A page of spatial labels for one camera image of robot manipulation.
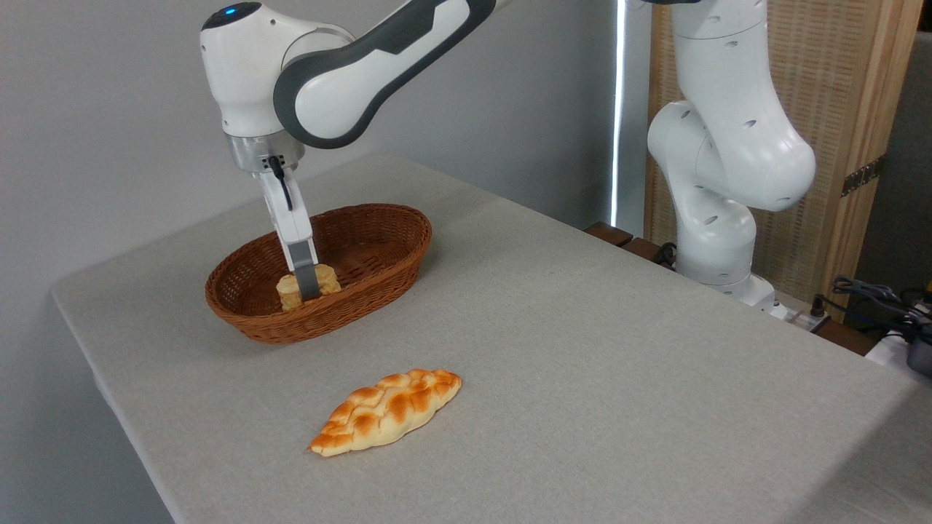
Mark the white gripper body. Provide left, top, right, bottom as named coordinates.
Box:
left=258, top=167, right=316, bottom=247

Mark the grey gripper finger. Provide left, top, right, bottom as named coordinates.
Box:
left=286, top=241, right=323, bottom=302

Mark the small pale bread roll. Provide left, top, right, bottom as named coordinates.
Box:
left=276, top=263, right=341, bottom=312

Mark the braided golden bread loaf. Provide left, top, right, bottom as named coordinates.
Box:
left=309, top=368, right=462, bottom=458

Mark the brown oval wicker basket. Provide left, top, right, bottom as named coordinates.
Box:
left=205, top=203, right=433, bottom=344

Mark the grey fabric tablecloth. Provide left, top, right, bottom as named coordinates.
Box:
left=50, top=153, right=932, bottom=524

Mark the white power strip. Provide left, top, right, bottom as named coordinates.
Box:
left=770, top=293, right=831, bottom=333

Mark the wood and rattan folding screen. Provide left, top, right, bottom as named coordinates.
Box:
left=644, top=0, right=924, bottom=321

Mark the white flat object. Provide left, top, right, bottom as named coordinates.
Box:
left=865, top=331, right=932, bottom=388

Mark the dark grey pot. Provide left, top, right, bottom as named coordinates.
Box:
left=906, top=324, right=932, bottom=378

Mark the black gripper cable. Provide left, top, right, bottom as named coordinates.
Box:
left=267, top=155, right=294, bottom=213

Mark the black cable bundle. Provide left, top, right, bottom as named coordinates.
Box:
left=812, top=275, right=932, bottom=343

